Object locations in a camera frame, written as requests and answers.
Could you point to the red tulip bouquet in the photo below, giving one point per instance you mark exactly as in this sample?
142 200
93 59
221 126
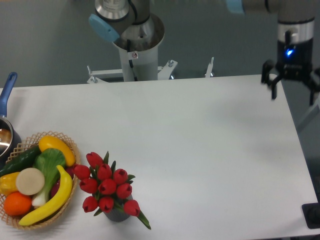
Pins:
105 183

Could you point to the dark red vegetable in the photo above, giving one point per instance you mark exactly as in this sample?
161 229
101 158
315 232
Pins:
56 186

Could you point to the beige round disc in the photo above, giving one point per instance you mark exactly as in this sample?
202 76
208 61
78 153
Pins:
30 181

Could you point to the woven wicker basket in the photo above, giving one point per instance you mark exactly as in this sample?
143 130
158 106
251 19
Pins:
26 144

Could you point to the blue handled saucepan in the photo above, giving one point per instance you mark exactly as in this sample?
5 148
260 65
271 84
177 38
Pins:
9 138

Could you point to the green cucumber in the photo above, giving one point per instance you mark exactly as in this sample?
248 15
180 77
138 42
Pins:
22 161

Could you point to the yellow banana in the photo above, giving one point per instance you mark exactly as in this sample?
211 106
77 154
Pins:
54 204

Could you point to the orange fruit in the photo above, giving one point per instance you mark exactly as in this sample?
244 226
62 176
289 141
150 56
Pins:
17 204

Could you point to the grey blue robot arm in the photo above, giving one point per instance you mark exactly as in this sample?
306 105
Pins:
137 33

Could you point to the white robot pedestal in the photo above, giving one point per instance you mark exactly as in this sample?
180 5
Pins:
135 66

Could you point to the black device at table edge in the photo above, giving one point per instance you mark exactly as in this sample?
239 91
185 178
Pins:
311 212

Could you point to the green bok choy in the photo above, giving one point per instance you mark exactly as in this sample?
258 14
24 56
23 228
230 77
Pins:
47 163

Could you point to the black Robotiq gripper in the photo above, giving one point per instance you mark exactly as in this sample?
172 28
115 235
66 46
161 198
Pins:
296 58

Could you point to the dark grey ribbed vase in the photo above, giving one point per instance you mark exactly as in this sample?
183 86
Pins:
116 215

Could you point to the yellow bell pepper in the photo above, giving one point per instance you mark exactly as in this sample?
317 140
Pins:
8 183

